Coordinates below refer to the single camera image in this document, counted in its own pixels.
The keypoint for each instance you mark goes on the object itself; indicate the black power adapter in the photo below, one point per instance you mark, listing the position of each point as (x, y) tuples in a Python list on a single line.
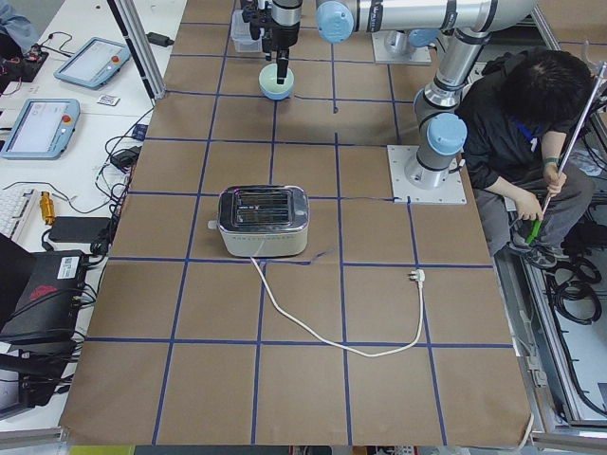
[(158, 39)]

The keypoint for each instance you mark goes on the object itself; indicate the black computer box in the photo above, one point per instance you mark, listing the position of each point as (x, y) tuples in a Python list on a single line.
[(39, 294)]

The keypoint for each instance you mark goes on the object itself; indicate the near blue teach pendant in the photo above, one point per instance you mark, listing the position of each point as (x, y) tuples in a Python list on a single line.
[(42, 129)]

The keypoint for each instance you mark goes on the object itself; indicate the black power brick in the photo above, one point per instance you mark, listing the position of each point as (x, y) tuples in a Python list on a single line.
[(69, 229)]

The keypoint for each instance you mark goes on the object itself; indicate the blue bowl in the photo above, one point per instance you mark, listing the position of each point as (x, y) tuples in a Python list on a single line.
[(274, 91)]

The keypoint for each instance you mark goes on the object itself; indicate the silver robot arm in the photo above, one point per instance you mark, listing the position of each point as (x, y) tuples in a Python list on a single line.
[(402, 42), (442, 133)]

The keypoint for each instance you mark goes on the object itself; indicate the green bowl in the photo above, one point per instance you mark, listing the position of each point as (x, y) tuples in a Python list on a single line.
[(273, 67)]

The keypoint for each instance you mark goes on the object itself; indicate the aluminium frame post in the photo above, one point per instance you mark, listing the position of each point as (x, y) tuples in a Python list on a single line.
[(126, 16)]

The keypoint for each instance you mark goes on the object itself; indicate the far blue teach pendant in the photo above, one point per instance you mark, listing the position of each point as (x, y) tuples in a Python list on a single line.
[(94, 64)]

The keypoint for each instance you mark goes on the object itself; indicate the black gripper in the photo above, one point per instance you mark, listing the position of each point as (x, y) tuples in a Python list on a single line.
[(284, 36)]

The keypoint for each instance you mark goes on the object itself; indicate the seated person in black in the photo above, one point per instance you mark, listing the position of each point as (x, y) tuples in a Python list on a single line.
[(518, 116)]

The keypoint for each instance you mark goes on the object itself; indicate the white keyboard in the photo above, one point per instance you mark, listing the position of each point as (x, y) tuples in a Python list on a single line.
[(18, 206)]

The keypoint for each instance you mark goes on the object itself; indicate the blue teach pendant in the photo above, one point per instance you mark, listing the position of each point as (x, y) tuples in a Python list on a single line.
[(94, 64), (42, 129)]

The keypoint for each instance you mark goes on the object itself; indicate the clear plastic container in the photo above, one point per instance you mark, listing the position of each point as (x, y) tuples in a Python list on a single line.
[(240, 35)]

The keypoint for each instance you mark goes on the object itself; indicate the cream silver toaster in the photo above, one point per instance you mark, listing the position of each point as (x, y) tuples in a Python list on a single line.
[(263, 221)]

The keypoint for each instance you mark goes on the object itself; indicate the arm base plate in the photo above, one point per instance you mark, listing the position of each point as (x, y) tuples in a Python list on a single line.
[(420, 57), (412, 183)]

